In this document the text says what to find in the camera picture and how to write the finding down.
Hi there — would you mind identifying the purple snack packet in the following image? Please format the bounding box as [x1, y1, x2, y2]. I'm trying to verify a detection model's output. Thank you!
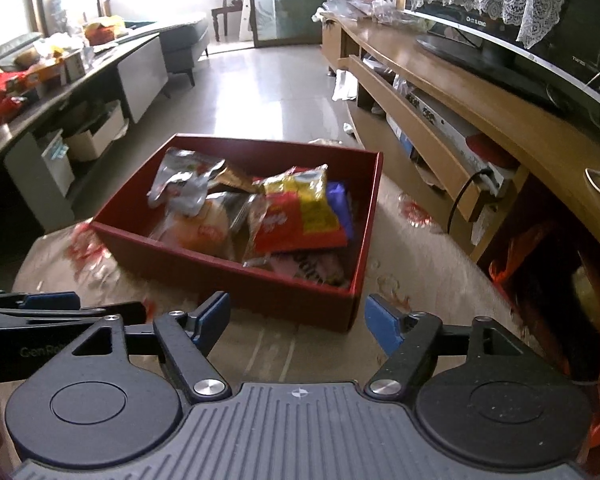
[326, 181, 357, 242]

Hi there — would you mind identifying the white paper on floor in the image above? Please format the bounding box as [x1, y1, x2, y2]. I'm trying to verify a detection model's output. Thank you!
[331, 70, 357, 102]

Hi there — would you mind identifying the white media player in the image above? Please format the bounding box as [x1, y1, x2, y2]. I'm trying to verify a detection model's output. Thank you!
[410, 90, 511, 193]

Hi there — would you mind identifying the sliding glass door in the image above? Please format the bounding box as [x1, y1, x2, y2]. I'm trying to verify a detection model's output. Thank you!
[247, 0, 331, 46]

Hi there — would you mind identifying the yellow red snack packet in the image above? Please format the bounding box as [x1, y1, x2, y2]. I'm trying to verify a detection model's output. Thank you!
[241, 164, 349, 268]

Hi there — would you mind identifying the flat screen television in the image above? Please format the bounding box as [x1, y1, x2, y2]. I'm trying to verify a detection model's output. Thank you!
[405, 0, 600, 136]

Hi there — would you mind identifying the dark green cushion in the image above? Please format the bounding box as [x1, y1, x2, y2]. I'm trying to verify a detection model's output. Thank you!
[0, 32, 43, 66]

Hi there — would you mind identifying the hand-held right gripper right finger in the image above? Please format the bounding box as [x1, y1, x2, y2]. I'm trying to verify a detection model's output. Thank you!
[365, 293, 548, 404]

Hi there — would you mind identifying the brown snack packet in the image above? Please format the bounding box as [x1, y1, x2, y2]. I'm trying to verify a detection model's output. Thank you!
[214, 161, 262, 195]

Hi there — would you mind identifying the black cable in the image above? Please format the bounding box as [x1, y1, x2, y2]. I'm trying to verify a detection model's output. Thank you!
[447, 167, 496, 236]

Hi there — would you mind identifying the grey green sofa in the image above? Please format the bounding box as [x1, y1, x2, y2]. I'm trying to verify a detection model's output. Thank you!
[125, 12, 212, 98]

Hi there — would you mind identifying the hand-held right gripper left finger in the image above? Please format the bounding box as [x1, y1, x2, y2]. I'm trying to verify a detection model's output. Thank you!
[50, 290, 232, 405]

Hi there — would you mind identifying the blue white carton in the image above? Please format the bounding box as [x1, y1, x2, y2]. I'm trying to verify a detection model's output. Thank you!
[386, 112, 415, 161]

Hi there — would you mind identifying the red cardboard box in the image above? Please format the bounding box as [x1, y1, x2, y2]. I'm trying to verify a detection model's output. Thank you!
[89, 132, 385, 333]

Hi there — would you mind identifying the white blue box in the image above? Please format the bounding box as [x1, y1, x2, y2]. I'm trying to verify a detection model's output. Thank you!
[40, 130, 76, 196]

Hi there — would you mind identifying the pile of snack packets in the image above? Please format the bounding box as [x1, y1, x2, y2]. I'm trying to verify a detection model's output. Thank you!
[0, 15, 131, 131]

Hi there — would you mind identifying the pink wafer packet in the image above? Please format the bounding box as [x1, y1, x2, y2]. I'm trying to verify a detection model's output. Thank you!
[267, 251, 351, 290]

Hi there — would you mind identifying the clear plastic bag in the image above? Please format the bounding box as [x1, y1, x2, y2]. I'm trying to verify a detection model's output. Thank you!
[372, 0, 406, 23]

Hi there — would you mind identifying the wooden television stand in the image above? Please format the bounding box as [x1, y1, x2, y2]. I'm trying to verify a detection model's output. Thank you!
[320, 10, 600, 281]

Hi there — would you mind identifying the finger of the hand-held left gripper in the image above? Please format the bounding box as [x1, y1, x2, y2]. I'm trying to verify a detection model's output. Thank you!
[0, 290, 82, 311]
[0, 301, 149, 331]

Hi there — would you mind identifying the silver red snack packet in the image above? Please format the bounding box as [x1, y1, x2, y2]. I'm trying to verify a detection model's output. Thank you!
[146, 146, 227, 217]

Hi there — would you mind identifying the red flat item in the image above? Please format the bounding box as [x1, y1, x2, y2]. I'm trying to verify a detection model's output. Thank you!
[465, 132, 521, 171]

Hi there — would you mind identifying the dark coffee table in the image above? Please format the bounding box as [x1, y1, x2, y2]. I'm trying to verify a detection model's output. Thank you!
[0, 35, 169, 231]

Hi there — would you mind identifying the white storage box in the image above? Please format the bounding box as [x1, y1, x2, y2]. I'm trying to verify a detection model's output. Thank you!
[62, 102, 129, 161]

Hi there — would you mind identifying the orange plastic bag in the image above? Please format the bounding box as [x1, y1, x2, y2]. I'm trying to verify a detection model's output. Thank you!
[487, 220, 600, 461]

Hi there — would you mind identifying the clear bread packet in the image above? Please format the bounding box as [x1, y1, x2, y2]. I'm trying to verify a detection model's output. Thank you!
[149, 191, 253, 262]

